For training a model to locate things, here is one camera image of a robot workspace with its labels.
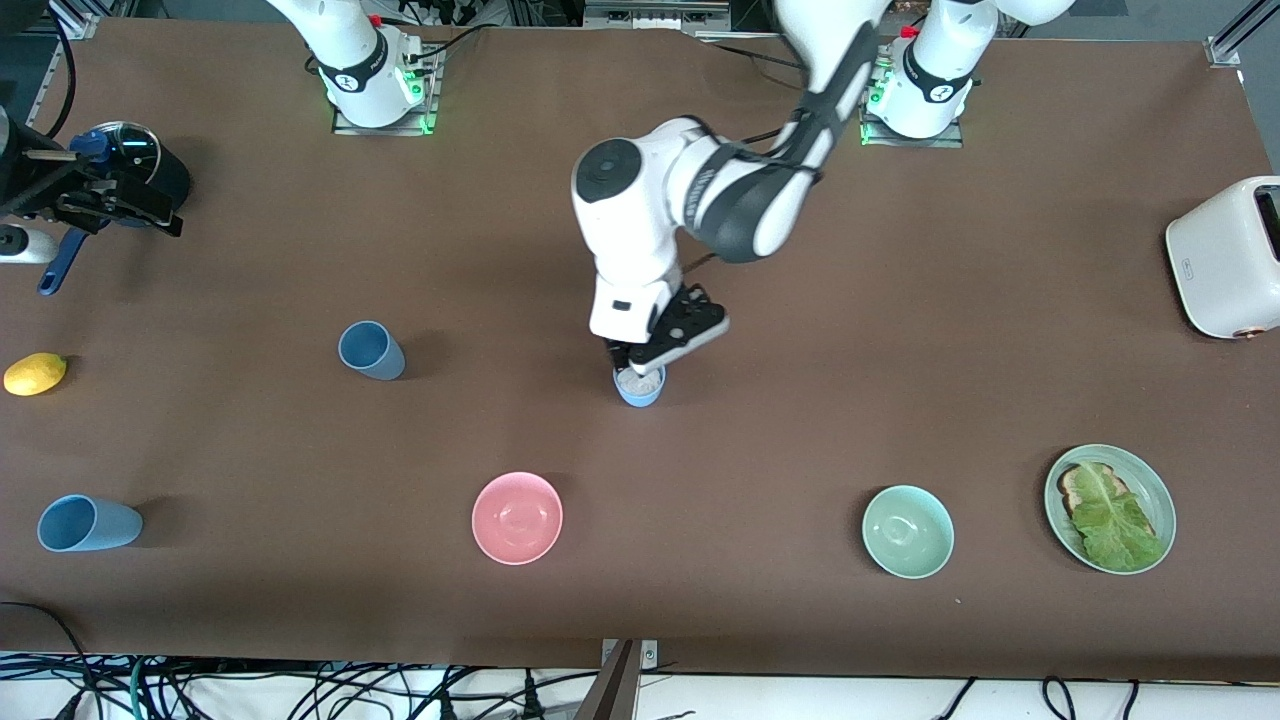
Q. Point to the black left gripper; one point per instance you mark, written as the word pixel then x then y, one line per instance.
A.
pixel 622 354

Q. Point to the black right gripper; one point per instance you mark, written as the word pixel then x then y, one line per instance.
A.
pixel 40 185

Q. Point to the white tissue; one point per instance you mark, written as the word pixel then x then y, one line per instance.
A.
pixel 640 384

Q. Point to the blue plastic cup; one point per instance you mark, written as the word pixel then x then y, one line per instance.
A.
pixel 375 355
pixel 640 398
pixel 95 525

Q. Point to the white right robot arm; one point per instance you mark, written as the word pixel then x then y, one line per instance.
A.
pixel 360 60

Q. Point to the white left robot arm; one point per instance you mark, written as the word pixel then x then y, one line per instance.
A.
pixel 640 200

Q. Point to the glass saucepan lid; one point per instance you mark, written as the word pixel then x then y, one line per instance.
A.
pixel 135 148

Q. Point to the dark blue saucepan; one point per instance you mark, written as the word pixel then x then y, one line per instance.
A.
pixel 172 172

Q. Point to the yellow lemon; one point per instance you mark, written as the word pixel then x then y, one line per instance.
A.
pixel 35 373

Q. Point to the pink bowl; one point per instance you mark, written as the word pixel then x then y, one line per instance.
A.
pixel 517 517

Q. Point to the light green bowl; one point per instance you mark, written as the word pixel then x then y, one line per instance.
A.
pixel 908 531

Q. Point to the metal profile bar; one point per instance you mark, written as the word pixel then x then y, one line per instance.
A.
pixel 655 15

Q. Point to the toasted bread slice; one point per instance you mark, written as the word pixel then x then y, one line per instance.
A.
pixel 1078 490

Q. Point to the green lettuce leaf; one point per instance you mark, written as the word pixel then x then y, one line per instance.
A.
pixel 1115 525

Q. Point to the light green plate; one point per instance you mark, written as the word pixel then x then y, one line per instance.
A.
pixel 1150 490

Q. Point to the white toaster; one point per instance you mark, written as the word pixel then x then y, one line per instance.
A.
pixel 1215 260

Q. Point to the aluminium frame rail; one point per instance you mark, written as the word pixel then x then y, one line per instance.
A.
pixel 60 40
pixel 1235 35

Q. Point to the metal stand bracket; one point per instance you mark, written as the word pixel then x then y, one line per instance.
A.
pixel 650 655

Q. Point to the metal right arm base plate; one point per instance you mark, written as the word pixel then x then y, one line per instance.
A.
pixel 425 110

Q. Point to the dark camera stand pole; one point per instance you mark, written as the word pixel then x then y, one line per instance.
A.
pixel 612 690

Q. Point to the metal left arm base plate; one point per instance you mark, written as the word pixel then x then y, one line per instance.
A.
pixel 950 138

